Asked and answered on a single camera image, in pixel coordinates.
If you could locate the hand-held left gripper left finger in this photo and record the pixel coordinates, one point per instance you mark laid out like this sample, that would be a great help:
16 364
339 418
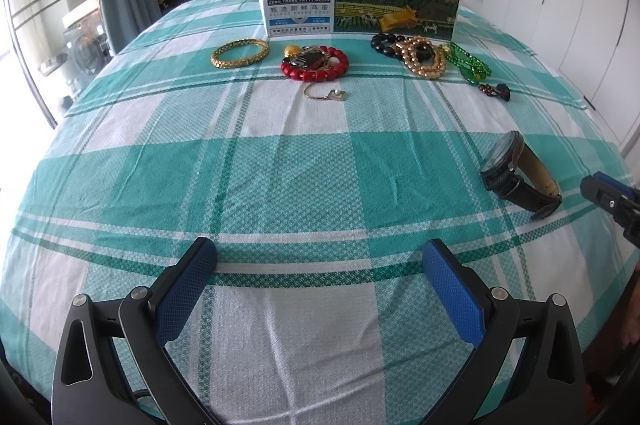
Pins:
182 290

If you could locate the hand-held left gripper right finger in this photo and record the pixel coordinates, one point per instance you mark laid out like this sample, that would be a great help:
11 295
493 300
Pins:
452 292

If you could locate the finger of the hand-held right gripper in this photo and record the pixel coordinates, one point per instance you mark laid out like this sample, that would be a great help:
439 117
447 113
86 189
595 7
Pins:
600 192
612 182

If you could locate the black leather wristwatch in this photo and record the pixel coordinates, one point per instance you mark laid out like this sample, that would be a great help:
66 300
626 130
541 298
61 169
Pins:
500 155

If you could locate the person's right forearm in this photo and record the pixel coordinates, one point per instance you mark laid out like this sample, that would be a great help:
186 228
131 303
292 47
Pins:
632 305

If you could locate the green checked bed sheet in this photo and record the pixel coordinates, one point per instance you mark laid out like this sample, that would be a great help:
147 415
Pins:
300 180

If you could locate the silver hook with pearl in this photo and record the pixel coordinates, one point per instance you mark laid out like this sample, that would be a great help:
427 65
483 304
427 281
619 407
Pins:
340 94

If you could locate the grey washing machine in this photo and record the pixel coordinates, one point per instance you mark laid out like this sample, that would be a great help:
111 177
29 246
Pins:
85 50

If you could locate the metal bowl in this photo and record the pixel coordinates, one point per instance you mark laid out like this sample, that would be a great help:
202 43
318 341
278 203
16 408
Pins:
52 65

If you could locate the gold bell charm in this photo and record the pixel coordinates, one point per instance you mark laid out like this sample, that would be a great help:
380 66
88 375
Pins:
291 51

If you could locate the dark keyring charm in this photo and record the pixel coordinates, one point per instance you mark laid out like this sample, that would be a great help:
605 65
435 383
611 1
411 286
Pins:
307 59

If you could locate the glass sliding door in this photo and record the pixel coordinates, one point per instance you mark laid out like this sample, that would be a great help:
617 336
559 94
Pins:
25 55

